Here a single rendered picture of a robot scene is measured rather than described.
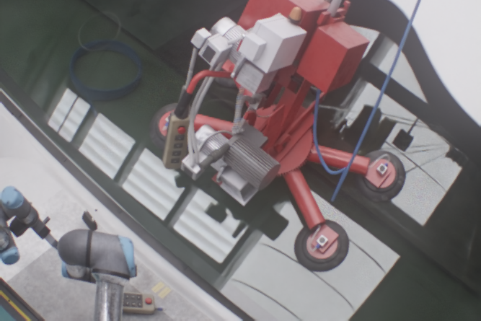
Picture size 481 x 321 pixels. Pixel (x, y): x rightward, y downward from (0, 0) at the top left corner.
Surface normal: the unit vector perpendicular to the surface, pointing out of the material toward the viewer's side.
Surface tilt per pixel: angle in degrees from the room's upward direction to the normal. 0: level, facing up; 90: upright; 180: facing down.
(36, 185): 8
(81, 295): 0
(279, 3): 70
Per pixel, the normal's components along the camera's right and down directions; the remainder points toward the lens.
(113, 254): 0.18, -0.29
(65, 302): 0.19, -0.66
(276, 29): 0.37, -0.77
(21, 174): -0.03, -0.79
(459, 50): -0.01, -0.42
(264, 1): -0.54, 0.22
